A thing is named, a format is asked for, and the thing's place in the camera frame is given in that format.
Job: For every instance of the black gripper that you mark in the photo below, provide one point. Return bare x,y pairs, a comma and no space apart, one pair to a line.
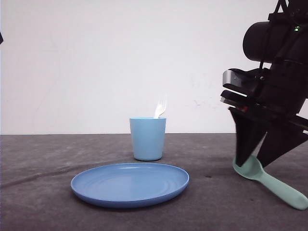
273,106

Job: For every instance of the mint green plastic spoon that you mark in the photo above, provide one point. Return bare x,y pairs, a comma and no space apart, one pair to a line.
252,169

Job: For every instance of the white plastic fork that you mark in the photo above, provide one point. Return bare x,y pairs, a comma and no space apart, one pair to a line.
161,107

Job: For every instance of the light blue plastic cup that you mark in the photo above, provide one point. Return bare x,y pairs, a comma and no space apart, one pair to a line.
148,135

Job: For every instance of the blue plastic plate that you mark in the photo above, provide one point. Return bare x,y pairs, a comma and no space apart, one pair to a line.
129,185

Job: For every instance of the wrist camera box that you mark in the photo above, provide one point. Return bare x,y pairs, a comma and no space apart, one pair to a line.
240,81

